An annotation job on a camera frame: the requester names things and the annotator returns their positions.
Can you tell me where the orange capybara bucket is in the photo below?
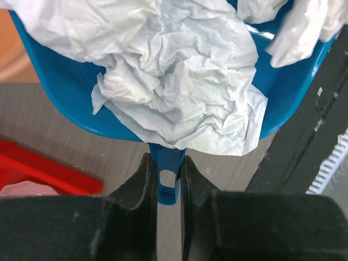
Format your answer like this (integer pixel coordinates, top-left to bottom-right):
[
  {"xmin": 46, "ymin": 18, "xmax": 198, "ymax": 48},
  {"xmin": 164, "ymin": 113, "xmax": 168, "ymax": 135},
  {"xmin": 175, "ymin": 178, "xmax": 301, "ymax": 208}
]
[{"xmin": 1, "ymin": 9, "xmax": 39, "ymax": 83}]

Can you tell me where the white paper scrap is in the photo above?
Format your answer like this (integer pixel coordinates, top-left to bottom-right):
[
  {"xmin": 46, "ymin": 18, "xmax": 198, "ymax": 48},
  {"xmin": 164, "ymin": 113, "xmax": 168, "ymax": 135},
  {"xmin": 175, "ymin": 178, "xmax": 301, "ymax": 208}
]
[
  {"xmin": 237, "ymin": 1, "xmax": 347, "ymax": 68},
  {"xmin": 1, "ymin": 1, "xmax": 268, "ymax": 156}
]

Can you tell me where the clear plastic item in bin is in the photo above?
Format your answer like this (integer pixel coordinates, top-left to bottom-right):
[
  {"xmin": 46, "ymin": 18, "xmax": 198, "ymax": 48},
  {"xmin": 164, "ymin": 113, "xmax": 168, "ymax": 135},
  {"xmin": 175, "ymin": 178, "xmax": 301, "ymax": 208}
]
[{"xmin": 1, "ymin": 181, "xmax": 59, "ymax": 197}]

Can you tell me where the white cable duct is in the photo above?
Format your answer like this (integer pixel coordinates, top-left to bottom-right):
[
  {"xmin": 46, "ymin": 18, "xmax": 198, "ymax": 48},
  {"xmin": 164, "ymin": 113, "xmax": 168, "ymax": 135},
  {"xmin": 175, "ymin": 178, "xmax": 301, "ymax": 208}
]
[{"xmin": 306, "ymin": 130, "xmax": 347, "ymax": 195}]

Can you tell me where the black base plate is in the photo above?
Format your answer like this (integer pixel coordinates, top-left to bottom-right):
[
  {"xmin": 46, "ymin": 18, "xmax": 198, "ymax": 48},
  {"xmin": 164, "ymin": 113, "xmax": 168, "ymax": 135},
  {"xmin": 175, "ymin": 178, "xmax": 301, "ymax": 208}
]
[{"xmin": 246, "ymin": 26, "xmax": 347, "ymax": 194}]

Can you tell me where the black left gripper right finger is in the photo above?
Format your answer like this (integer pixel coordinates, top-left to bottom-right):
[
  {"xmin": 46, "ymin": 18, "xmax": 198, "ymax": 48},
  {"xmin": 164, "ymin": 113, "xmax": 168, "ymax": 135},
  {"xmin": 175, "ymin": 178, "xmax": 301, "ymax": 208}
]
[{"xmin": 180, "ymin": 157, "xmax": 347, "ymax": 260}]

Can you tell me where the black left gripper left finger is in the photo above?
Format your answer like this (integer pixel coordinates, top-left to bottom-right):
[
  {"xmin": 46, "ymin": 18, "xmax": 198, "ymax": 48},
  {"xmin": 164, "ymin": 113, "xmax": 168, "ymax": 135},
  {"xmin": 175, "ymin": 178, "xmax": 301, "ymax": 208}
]
[{"xmin": 1, "ymin": 153, "xmax": 158, "ymax": 260}]

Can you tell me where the red plastic bin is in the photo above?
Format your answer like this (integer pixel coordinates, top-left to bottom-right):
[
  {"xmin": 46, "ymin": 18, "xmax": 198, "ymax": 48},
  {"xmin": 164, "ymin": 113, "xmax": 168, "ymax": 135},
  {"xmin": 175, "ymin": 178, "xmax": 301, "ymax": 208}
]
[{"xmin": 1, "ymin": 140, "xmax": 103, "ymax": 195}]

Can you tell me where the blue plastic dustpan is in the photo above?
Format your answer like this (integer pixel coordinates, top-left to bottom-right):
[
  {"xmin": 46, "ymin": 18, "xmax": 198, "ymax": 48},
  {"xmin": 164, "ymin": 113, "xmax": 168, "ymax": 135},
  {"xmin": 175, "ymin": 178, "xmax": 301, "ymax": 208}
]
[{"xmin": 8, "ymin": 0, "xmax": 338, "ymax": 206}]

